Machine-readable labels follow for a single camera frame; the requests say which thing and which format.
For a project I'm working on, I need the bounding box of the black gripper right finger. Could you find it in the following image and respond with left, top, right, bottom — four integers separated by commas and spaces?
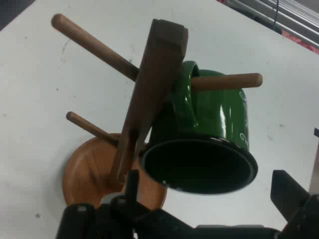
270, 170, 319, 239

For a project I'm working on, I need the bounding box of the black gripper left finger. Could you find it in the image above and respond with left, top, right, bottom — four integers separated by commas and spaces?
56, 170, 155, 239

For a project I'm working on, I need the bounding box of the green enamel mug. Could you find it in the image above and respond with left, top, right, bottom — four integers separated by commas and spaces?
142, 61, 259, 195

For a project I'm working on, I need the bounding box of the brown wooden mug tree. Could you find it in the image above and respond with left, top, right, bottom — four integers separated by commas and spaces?
51, 13, 264, 210

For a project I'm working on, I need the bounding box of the red plastic bag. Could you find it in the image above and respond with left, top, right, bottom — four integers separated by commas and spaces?
281, 29, 319, 54

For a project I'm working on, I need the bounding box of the thin black background cable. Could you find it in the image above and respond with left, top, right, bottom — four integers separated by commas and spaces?
272, 0, 284, 33

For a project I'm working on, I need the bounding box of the aluminium side frame rail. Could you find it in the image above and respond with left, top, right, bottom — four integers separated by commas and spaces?
219, 0, 319, 49

